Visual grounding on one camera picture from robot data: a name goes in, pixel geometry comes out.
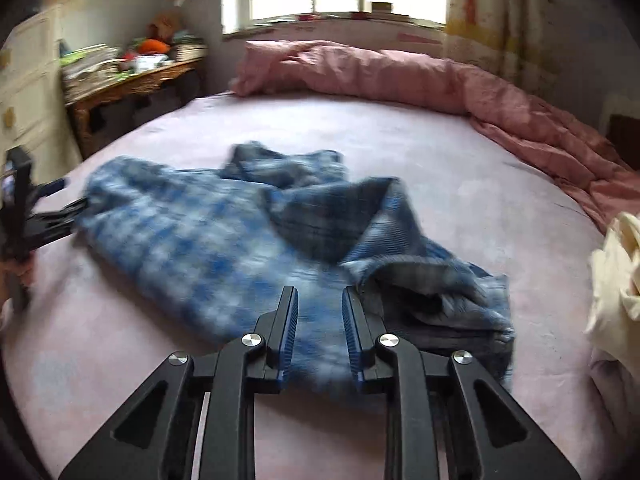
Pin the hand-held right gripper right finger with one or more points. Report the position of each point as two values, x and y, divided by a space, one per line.
352 340

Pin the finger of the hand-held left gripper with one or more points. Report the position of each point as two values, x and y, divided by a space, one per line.
55 220
52 186

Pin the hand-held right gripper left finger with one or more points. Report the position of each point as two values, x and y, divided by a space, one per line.
290 335

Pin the blue plaid shirt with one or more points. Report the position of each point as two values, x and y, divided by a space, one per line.
200 240

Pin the person's left hand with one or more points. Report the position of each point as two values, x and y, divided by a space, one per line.
4 280

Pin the white cabinet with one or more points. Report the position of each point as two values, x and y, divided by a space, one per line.
30 85

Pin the stack of papers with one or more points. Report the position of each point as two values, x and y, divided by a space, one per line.
85 72

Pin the carved wooden desk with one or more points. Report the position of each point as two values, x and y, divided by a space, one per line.
140 80

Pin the white plastic bag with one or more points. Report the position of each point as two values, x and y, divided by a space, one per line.
147 62

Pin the orange plush toy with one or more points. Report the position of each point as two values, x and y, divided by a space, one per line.
152 46

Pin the stack of books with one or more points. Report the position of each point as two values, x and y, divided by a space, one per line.
189 49

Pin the brown cardboard box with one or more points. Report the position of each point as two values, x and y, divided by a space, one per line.
165 25

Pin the pink quilt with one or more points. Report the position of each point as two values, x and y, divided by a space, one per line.
400 80

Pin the pale grey folded garment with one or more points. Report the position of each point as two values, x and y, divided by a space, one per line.
615 375

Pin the cream folded garment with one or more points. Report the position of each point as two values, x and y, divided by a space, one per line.
615 280

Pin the books on window sill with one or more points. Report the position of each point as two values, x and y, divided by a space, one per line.
390 10

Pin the wooden and white headboard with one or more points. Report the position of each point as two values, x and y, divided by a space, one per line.
625 130

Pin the tree print curtain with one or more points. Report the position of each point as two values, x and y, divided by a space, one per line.
490 10

